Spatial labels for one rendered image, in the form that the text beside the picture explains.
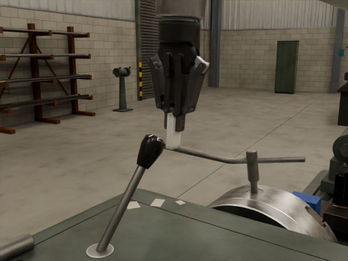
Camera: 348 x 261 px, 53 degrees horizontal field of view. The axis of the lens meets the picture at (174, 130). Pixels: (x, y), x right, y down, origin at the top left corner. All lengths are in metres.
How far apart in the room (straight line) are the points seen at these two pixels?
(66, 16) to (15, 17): 1.39
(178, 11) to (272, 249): 0.39
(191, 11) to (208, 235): 0.36
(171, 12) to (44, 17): 8.17
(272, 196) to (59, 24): 8.50
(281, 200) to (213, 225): 0.21
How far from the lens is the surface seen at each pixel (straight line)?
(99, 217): 0.59
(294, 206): 0.73
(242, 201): 0.69
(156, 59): 0.68
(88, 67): 9.62
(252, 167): 0.72
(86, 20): 9.66
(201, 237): 0.52
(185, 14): 0.62
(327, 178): 1.86
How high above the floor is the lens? 1.51
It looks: 13 degrees down
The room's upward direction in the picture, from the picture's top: straight up
